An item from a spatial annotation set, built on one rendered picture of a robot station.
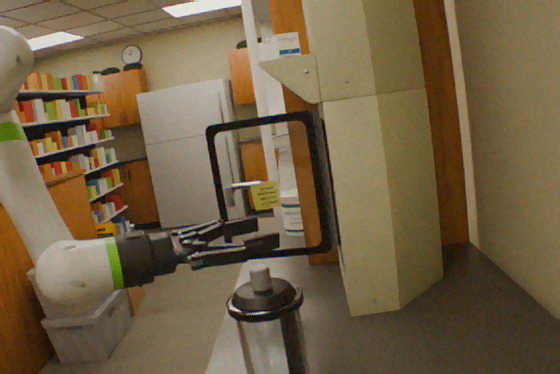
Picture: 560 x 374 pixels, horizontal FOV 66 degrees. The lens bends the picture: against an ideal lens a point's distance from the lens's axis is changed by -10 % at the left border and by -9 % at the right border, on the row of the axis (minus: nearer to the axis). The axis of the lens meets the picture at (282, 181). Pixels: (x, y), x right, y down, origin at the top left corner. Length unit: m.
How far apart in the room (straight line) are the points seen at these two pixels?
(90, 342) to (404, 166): 2.53
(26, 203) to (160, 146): 5.21
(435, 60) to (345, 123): 0.50
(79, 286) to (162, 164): 5.40
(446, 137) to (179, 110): 4.91
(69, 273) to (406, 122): 0.73
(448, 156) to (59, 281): 1.06
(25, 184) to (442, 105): 1.07
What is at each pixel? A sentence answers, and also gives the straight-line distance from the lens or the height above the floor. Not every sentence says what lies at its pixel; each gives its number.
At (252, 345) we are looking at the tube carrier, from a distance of 0.66.
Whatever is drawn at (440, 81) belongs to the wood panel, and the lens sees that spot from 1.38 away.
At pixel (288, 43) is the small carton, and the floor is 1.55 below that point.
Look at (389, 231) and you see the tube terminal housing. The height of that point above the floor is 1.13.
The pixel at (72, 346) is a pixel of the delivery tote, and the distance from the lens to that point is 3.27.
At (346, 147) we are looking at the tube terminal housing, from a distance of 0.96.
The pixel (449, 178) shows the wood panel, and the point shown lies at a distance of 1.41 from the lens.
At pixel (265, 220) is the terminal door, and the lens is 1.34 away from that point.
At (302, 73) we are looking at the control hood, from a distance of 0.96.
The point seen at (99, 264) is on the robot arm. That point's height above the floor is 1.22.
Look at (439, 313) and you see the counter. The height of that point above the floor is 0.94.
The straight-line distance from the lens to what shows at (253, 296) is 0.64.
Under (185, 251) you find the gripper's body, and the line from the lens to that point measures 0.82.
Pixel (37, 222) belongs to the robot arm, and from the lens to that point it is 0.95.
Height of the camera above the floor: 1.43
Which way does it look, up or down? 10 degrees down
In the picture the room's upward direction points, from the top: 9 degrees counter-clockwise
